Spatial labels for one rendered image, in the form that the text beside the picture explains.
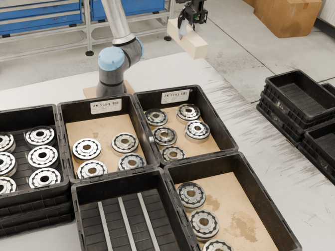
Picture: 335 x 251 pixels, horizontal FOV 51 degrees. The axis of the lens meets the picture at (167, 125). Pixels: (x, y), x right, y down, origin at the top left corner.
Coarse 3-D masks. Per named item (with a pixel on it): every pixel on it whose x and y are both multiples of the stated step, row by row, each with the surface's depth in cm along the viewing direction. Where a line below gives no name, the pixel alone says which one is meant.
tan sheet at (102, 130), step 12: (96, 120) 144; (108, 120) 145; (120, 120) 146; (72, 132) 138; (84, 132) 139; (96, 132) 139; (108, 132) 140; (120, 132) 141; (132, 132) 141; (72, 144) 134; (108, 144) 135; (72, 156) 129; (108, 156) 131; (144, 156) 133; (108, 168) 127
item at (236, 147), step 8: (168, 88) 148; (176, 88) 149; (184, 88) 150; (200, 88) 150; (136, 96) 142; (208, 104) 143; (216, 112) 140; (144, 120) 132; (224, 128) 133; (232, 144) 128; (160, 152) 121; (216, 152) 124; (224, 152) 124; (160, 160) 119; (176, 160) 119; (184, 160) 120
